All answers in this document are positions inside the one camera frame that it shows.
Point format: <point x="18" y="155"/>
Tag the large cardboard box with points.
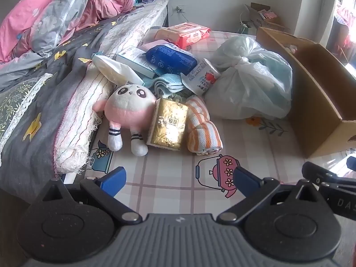
<point x="314" y="89"/>

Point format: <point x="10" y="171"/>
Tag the pink and white plush toy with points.
<point x="126" y="108"/>

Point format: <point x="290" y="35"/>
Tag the wall socket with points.
<point x="180" y="9"/>

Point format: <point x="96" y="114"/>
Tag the orange red wipes pack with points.
<point x="186" y="33"/>

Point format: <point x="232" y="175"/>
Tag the white plastic bag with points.
<point x="250" y="83"/>

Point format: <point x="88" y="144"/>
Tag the white and blue box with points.
<point x="136" y="58"/>

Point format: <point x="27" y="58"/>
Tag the pink soft pack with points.
<point x="152" y="46"/>

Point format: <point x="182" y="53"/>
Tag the pink and grey quilt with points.
<point x="55" y="14"/>

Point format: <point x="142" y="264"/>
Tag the checkered floor mat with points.
<point x="167" y="169"/>

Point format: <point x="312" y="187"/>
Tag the orange striped towel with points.
<point x="201" y="129"/>

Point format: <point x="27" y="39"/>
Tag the blue face mask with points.
<point x="173" y="82"/>

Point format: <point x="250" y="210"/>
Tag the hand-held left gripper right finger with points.
<point x="246" y="180"/>

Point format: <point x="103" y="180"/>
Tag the white packet with red fruit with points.
<point x="201" y="78"/>

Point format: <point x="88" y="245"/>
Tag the grey bed sheet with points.
<point x="36" y="100"/>

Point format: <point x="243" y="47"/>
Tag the cream tissue packet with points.
<point x="116" y="69"/>

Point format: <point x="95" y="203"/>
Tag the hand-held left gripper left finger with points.
<point x="112" y="179"/>

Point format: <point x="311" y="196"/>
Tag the small open cardboard box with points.
<point x="261" y="16"/>

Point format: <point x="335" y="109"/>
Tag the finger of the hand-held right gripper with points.
<point x="319" y="173"/>

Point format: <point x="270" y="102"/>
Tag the gold tissue pack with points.
<point x="168" y="125"/>

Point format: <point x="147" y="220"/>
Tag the lace trimmed pillow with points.
<point x="16" y="100"/>

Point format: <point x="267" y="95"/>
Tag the blue wet wipes packet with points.
<point x="169" y="58"/>

